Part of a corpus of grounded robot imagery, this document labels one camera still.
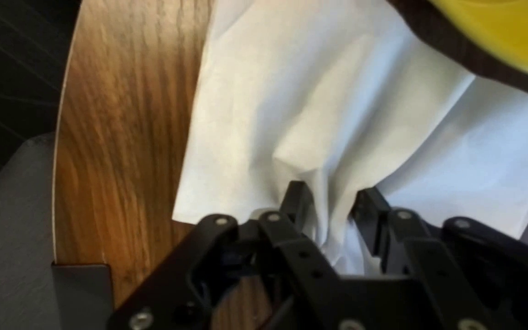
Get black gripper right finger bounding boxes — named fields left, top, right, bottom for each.
left=349, top=185, right=528, bottom=330

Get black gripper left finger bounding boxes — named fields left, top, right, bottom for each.
left=105, top=179, right=363, bottom=330

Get large white napkin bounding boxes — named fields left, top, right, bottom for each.
left=171, top=0, right=528, bottom=278

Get yellow plastic bowl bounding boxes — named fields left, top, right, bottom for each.
left=428, top=0, right=528, bottom=84

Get black table edge pad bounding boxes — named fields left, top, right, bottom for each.
left=52, top=262, right=116, bottom=330

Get dark grey bench seat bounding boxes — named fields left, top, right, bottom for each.
left=0, top=134, right=55, bottom=330

